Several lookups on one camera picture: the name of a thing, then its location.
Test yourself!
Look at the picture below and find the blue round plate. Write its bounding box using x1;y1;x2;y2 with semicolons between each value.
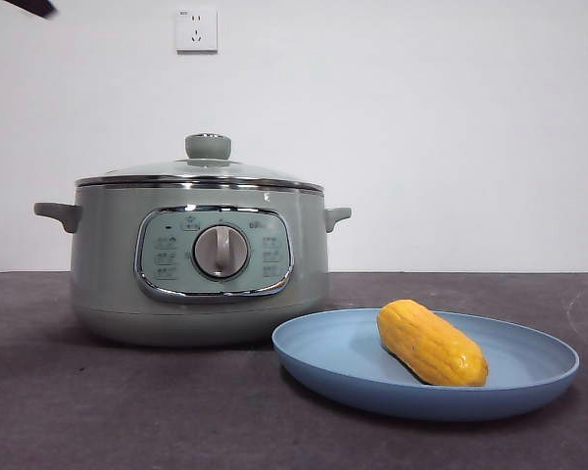
271;306;581;423

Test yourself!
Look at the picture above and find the white wall power socket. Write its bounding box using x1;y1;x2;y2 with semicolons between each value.
175;7;220;54

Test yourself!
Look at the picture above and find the pale green electric steamer pot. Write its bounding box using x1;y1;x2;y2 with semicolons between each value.
32;184;353;349

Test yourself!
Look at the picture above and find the glass lid with green knob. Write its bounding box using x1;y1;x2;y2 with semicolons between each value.
74;132;324;195

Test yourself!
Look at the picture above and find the yellow corn cob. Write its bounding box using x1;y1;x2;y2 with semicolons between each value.
375;299;490;388

